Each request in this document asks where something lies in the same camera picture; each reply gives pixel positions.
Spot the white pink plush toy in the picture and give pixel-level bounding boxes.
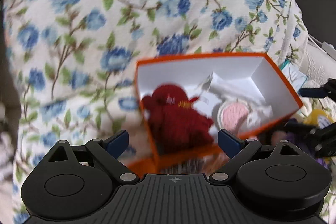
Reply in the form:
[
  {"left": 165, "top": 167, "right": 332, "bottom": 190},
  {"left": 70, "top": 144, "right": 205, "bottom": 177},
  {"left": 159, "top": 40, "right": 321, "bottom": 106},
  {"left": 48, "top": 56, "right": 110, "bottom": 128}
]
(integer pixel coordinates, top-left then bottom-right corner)
[{"left": 212, "top": 98, "right": 273, "bottom": 135}]

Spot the red knitted plush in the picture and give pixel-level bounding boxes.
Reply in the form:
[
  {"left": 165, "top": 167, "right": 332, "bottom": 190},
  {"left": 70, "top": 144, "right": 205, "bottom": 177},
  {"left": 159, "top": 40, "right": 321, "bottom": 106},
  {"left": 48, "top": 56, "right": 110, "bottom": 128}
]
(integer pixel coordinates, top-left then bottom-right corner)
[{"left": 141, "top": 84, "right": 214, "bottom": 155}]

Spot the purple plush cloth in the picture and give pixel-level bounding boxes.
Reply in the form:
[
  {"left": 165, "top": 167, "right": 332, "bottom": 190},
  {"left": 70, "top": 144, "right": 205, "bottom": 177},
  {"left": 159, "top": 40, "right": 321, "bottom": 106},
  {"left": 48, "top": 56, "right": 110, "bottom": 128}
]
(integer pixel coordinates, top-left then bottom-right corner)
[{"left": 286, "top": 132, "right": 334, "bottom": 170}]

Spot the upper yellow tape roll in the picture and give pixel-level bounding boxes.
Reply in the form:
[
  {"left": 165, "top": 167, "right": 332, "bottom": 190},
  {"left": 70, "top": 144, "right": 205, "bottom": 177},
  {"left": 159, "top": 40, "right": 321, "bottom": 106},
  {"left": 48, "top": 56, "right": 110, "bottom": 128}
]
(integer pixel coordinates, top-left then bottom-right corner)
[{"left": 303, "top": 109, "right": 334, "bottom": 128}]

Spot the white embossed armrest cover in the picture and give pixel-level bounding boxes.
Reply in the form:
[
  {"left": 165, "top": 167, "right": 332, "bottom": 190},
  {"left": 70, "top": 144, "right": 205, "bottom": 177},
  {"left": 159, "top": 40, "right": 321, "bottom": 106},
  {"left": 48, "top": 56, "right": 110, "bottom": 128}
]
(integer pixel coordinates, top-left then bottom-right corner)
[{"left": 299, "top": 35, "right": 336, "bottom": 85}]

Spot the teal edged mask packet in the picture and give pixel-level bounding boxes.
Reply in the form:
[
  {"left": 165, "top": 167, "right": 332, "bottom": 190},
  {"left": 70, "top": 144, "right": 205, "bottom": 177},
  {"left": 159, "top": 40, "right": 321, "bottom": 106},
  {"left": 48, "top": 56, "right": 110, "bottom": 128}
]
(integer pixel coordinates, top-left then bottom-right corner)
[{"left": 280, "top": 60, "right": 307, "bottom": 92}]

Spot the orange cardboard box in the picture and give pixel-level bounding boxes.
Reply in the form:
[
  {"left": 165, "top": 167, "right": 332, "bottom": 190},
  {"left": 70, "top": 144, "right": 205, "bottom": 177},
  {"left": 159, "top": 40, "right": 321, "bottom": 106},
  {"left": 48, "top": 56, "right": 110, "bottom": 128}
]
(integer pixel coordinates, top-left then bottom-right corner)
[{"left": 126, "top": 52, "right": 304, "bottom": 180}]

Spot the floral sofa cover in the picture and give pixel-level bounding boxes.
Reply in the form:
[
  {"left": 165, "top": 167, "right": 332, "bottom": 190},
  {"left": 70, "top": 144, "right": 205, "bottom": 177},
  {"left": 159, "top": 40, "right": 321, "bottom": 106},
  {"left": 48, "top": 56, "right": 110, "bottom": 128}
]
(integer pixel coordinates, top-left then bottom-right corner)
[{"left": 0, "top": 0, "right": 336, "bottom": 224}]

